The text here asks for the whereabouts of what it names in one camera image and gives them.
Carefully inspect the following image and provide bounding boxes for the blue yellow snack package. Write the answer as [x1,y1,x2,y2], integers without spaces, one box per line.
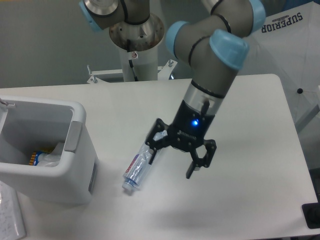
[28,150,53,167]

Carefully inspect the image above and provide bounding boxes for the white paper notebook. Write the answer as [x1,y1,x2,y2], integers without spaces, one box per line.
[0,182,27,240]

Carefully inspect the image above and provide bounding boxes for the black device at edge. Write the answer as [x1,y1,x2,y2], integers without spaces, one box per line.
[301,202,320,229]

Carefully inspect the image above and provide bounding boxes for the clear plastic wrapper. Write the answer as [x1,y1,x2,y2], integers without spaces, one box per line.
[36,142,65,167]

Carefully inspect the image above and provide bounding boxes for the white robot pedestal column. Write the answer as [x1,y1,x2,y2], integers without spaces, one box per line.
[108,12,166,83]

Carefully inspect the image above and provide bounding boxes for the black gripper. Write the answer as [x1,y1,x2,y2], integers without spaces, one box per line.
[144,99,217,180]

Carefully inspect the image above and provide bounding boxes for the white Superior umbrella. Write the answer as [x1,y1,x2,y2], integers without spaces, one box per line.
[239,0,320,122]

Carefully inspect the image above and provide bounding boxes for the black cable on pedestal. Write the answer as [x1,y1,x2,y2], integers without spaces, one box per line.
[126,38,139,82]

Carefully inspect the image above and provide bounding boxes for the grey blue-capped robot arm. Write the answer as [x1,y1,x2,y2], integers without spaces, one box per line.
[79,0,266,178]

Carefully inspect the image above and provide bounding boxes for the white metal base bracket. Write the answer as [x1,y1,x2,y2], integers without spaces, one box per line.
[87,59,178,84]

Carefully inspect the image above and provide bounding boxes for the white trash can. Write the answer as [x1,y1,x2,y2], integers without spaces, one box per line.
[0,95,98,204]

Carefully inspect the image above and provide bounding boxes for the crushed clear plastic bottle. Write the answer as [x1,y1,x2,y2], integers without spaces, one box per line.
[122,143,162,196]

